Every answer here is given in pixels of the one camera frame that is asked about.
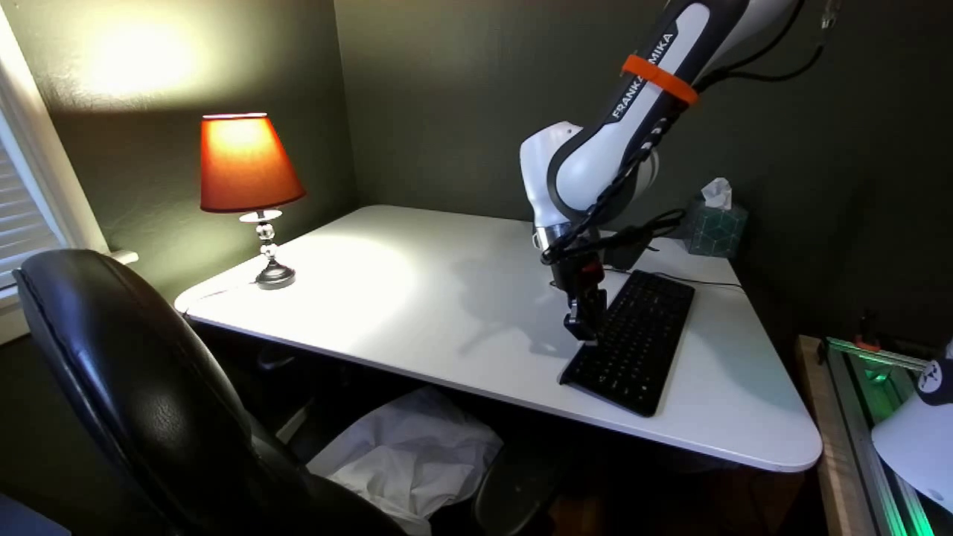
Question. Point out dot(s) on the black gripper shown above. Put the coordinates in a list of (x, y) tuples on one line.
[(579, 269)]

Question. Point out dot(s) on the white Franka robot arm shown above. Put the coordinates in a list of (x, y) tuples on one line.
[(596, 166)]

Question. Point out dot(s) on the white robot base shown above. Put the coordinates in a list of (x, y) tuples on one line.
[(923, 449)]

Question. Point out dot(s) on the black computer keyboard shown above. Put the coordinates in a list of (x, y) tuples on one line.
[(642, 344)]

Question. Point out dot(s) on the teal tissue box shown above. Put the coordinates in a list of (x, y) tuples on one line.
[(716, 228)]

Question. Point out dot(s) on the wooden robot platform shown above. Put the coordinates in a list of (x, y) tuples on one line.
[(822, 449)]

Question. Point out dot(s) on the orange black clamp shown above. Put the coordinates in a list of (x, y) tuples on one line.
[(878, 340)]

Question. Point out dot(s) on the orange shade table lamp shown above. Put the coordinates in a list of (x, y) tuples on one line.
[(243, 166)]

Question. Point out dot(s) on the black office chair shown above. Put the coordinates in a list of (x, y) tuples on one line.
[(149, 398)]

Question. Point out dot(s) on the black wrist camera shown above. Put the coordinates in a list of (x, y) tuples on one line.
[(627, 251)]

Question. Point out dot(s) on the aluminium profile frame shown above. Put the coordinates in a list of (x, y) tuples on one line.
[(865, 437)]

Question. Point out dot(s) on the white window frame with blinds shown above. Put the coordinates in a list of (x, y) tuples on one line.
[(24, 209)]

